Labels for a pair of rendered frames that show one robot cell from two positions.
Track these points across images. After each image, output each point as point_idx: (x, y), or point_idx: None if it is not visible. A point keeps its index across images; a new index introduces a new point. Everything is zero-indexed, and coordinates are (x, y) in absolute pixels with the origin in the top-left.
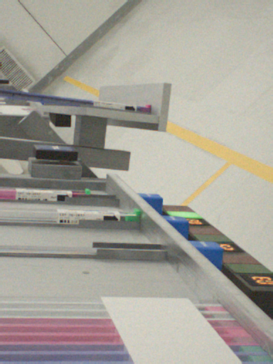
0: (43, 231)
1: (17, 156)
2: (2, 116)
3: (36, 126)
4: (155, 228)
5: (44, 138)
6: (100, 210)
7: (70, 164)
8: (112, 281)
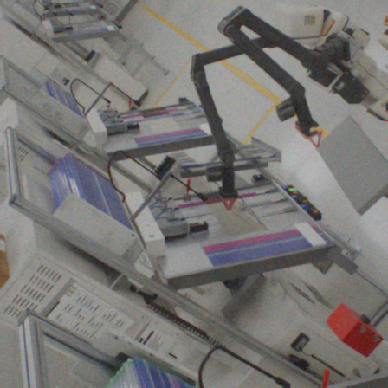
0: (270, 205)
1: (239, 170)
2: (209, 136)
3: None
4: (293, 203)
5: None
6: (275, 194)
7: (262, 179)
8: (291, 218)
